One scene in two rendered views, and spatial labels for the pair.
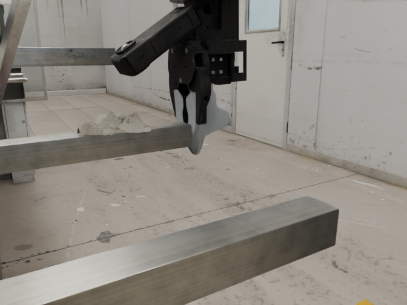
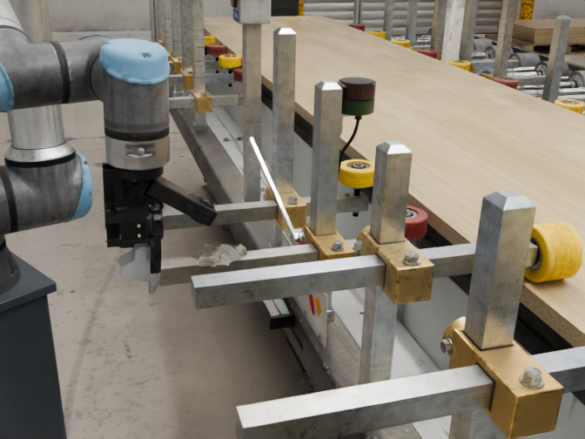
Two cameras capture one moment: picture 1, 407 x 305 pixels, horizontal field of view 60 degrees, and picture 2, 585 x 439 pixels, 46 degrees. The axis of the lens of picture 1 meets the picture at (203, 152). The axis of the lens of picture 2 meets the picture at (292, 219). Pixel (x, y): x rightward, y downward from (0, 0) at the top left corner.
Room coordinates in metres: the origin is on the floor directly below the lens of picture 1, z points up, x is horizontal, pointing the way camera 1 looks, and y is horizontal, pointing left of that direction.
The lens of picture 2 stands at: (1.34, 0.45, 1.35)
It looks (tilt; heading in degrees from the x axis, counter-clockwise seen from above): 23 degrees down; 194
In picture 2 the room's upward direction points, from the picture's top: 1 degrees clockwise
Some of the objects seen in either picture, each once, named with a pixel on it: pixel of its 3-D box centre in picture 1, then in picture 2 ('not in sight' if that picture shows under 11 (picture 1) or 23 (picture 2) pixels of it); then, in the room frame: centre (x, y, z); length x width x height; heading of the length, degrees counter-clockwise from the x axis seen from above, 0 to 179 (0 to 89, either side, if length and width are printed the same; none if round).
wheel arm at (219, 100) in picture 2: not in sight; (186, 103); (-0.72, -0.42, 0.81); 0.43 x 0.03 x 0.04; 121
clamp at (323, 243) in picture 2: not in sight; (327, 249); (0.31, 0.26, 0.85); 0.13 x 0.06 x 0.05; 31
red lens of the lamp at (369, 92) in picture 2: not in sight; (356, 88); (0.27, 0.29, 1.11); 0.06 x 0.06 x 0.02
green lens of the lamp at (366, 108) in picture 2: not in sight; (355, 104); (0.27, 0.29, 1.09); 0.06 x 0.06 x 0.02
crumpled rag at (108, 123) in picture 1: (114, 120); (219, 251); (0.42, 0.11, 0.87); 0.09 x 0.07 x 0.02; 121
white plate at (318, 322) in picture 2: not in sight; (301, 286); (0.28, 0.21, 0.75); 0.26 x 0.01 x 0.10; 31
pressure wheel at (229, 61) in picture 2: not in sight; (230, 70); (-1.04, -0.38, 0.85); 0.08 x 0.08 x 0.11
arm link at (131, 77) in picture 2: not in sight; (135, 88); (0.48, 0.01, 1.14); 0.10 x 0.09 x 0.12; 48
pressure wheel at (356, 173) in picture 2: not in sight; (357, 189); (0.03, 0.27, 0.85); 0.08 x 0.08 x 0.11
